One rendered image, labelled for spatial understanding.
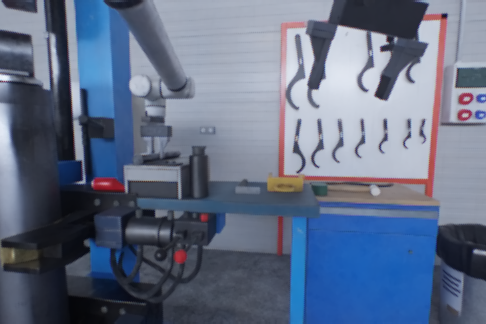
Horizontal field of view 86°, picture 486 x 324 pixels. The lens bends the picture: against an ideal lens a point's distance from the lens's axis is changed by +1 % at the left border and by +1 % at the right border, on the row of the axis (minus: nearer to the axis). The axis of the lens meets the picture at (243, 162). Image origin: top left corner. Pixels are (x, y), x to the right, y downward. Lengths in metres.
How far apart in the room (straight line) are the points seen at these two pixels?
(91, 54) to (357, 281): 1.91
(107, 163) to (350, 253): 1.45
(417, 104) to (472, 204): 1.11
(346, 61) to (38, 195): 2.59
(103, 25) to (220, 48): 1.65
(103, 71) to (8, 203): 0.70
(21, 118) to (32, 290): 0.58
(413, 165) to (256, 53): 1.91
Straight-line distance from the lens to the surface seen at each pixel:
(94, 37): 1.53
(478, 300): 2.27
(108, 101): 1.43
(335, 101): 2.79
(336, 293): 1.88
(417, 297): 2.00
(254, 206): 0.98
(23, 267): 1.05
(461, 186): 3.28
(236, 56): 2.91
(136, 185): 1.13
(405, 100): 2.97
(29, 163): 1.10
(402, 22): 0.51
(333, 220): 1.68
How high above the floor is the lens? 1.32
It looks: 6 degrees down
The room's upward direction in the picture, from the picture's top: straight up
